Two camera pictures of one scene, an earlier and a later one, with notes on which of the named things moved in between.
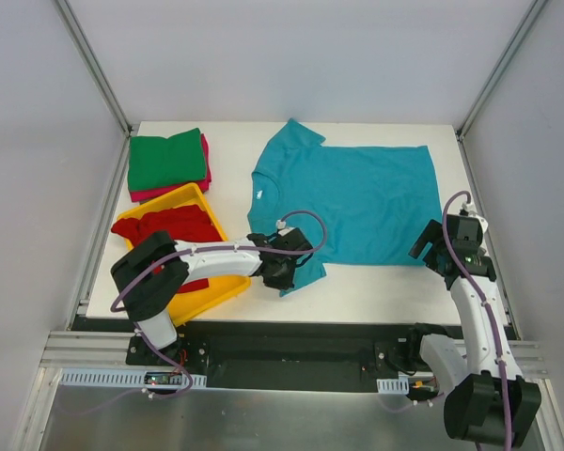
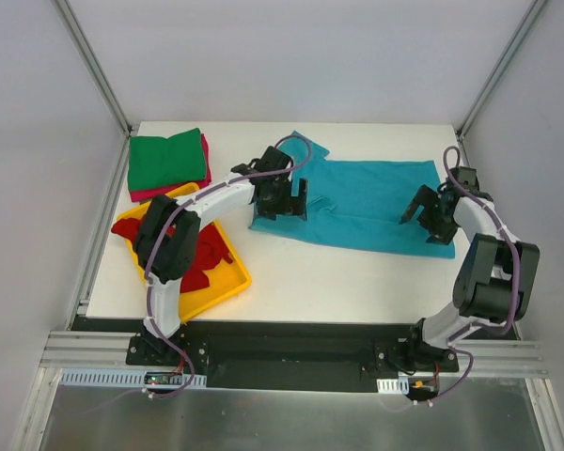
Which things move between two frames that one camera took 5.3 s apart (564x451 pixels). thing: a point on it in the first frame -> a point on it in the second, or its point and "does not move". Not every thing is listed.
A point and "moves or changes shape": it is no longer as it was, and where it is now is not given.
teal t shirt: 377,201 moves or changes shape
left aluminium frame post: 93,65 does not move
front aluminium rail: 89,349 does not move
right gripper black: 434,249 -> 426,212
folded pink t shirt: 145,195 does not move
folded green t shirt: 157,161 does not move
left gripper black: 299,256 -> 284,203
